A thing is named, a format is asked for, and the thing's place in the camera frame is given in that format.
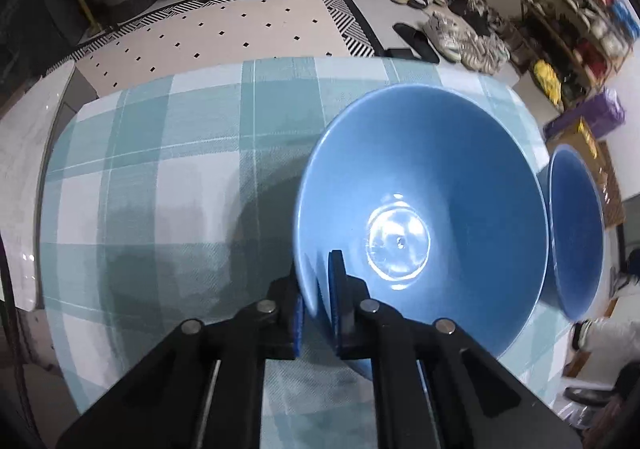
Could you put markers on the blue bowl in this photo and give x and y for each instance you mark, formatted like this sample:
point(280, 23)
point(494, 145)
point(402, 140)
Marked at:
point(575, 229)
point(440, 169)

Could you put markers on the patterned floor rug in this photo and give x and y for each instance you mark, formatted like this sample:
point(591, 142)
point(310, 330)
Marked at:
point(225, 39)

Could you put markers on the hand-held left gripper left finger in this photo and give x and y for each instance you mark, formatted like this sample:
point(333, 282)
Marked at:
point(298, 329)

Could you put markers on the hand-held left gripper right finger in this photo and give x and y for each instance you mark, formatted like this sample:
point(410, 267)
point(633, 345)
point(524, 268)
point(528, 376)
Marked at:
point(340, 311)

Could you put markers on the teal checkered tablecloth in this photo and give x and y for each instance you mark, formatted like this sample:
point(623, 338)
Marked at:
point(150, 169)

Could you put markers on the shoe rack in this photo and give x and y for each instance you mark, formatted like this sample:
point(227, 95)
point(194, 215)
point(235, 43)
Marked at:
point(575, 29)

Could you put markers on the purple bag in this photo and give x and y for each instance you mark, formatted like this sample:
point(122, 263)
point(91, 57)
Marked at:
point(600, 114)

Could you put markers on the pile of shoes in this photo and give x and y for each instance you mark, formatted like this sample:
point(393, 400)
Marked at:
point(450, 29)

